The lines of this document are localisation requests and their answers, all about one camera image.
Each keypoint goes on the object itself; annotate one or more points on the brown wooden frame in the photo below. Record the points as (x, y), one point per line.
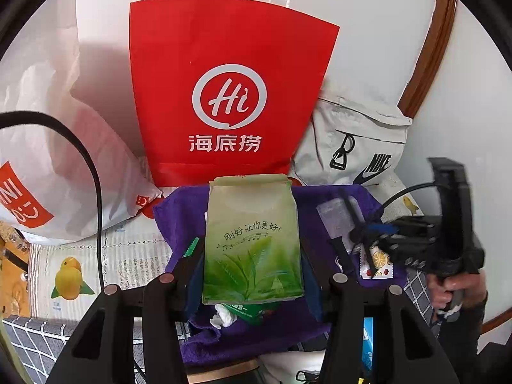
(432, 48)

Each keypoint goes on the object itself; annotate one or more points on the light blue packet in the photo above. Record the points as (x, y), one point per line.
(368, 344)

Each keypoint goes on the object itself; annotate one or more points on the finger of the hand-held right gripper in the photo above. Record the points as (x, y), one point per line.
(384, 248)
(380, 230)

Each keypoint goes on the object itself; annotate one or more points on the white plastic bag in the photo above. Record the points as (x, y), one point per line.
(60, 136)

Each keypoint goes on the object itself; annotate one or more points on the person's right hand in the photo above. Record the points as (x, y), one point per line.
(444, 288)

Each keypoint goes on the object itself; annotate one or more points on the red paper bag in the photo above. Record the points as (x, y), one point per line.
(240, 48)

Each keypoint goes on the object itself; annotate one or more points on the grey grid pattern cloth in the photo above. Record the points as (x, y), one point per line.
(40, 336)

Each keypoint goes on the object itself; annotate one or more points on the grey crossbody bag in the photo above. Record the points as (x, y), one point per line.
(360, 128)

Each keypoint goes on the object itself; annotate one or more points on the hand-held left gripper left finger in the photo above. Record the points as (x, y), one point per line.
(195, 288)

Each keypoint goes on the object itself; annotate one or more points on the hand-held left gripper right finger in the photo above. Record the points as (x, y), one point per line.
(314, 296)

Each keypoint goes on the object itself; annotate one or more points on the green snack packet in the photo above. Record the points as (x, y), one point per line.
(252, 312)

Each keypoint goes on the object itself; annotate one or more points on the green tea paper bag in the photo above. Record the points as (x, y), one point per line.
(252, 240)

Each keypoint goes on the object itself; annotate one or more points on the fruit print small pouch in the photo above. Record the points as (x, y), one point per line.
(378, 262)

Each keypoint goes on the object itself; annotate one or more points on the clear plastic packet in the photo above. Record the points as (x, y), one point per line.
(332, 216)

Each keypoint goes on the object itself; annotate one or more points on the white crumpled tissue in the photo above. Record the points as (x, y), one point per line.
(222, 318)

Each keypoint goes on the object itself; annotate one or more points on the purple towel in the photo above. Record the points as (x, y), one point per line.
(248, 340)

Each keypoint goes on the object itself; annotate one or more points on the person's right forearm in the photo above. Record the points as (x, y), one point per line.
(480, 344)

